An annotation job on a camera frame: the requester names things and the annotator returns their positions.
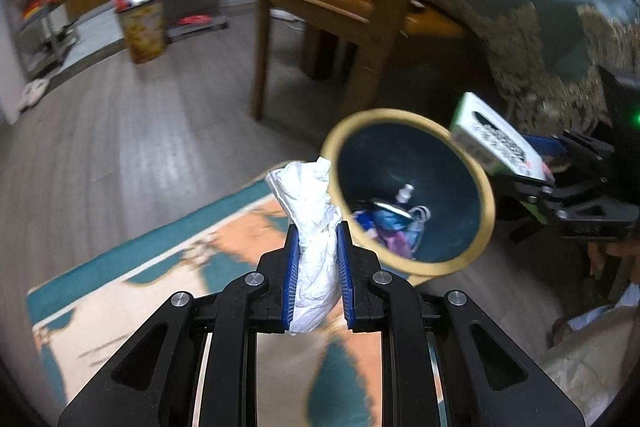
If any metal shelf rack with pan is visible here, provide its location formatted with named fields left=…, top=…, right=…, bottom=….
left=4, top=0, right=82, bottom=78

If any blue face mask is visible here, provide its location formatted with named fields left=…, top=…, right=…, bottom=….
left=372, top=202, right=414, bottom=234

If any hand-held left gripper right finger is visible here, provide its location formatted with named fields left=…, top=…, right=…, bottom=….
left=335, top=221, right=586, bottom=427

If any blue wrapper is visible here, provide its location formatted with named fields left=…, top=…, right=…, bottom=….
left=352, top=209, right=377, bottom=234

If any yellow patterned trash can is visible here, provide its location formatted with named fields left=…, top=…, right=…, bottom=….
left=114, top=0, right=167, bottom=66

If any person's right hand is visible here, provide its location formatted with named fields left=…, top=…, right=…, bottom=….
left=586, top=239, right=640, bottom=285

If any white tissue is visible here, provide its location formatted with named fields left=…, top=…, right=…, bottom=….
left=264, top=156, right=344, bottom=336

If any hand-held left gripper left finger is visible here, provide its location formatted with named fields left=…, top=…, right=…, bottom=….
left=57, top=222, right=301, bottom=427

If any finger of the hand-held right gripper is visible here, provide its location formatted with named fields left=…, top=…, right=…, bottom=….
left=491, top=172, right=557, bottom=208
left=524, top=132, right=617, bottom=168

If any person's light clothing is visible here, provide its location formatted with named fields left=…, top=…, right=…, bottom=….
left=542, top=284, right=640, bottom=423

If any printed teal and orange mat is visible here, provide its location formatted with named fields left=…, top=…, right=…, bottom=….
left=26, top=177, right=443, bottom=427

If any purple packet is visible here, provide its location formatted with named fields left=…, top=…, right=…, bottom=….
left=379, top=227, right=417, bottom=261

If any beige rimmed trash bin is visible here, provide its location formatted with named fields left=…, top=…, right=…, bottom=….
left=319, top=107, right=497, bottom=287

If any wooden chair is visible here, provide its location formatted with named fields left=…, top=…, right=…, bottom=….
left=250, top=0, right=442, bottom=124

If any teal tablecloth with lace edge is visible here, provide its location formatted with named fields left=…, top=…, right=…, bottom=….
left=419, top=0, right=640, bottom=135

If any white power strip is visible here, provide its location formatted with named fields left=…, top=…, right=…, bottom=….
left=269, top=8, right=307, bottom=34

